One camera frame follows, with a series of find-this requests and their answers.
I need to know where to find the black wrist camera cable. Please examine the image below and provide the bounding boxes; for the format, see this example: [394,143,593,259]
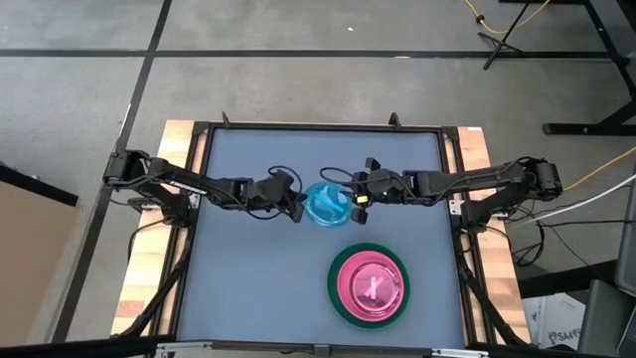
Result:
[266,164,305,193]
[319,166,360,188]

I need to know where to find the black crossbar with silver brackets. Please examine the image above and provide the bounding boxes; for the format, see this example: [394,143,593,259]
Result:
[0,335,636,358]

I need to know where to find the black metal desk frame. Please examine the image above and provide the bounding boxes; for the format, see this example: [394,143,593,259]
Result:
[541,0,636,136]

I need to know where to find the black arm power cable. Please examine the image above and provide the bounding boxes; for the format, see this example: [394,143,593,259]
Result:
[126,218,175,265]

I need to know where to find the brown board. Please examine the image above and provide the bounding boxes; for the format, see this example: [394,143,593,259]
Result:
[0,165,80,348]

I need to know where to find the black floor cables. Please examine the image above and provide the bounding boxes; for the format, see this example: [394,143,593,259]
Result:
[496,213,620,269]

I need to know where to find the white printed box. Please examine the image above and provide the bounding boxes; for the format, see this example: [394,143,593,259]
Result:
[521,291,588,352]

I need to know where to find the large green plastic plate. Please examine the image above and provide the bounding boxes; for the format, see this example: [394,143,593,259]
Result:
[326,242,411,330]

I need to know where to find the large opaque pink plate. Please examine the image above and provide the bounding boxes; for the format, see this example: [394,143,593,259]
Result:
[336,250,405,323]

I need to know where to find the gray panel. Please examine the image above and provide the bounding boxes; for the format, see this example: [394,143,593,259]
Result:
[613,166,636,298]

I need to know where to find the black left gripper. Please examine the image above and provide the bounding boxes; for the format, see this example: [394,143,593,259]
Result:
[247,169,308,224]

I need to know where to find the white floor cable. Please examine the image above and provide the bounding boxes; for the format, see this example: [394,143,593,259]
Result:
[516,174,636,225]

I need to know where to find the black tripod stand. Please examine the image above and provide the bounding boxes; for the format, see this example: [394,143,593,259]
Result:
[476,0,534,72]

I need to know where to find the yellow floor cable with connector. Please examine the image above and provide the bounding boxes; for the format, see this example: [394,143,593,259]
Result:
[463,0,552,36]

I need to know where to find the black desk foot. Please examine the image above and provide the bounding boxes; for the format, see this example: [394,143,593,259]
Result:
[516,258,620,299]

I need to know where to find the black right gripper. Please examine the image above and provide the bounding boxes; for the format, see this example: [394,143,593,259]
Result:
[350,157,413,226]

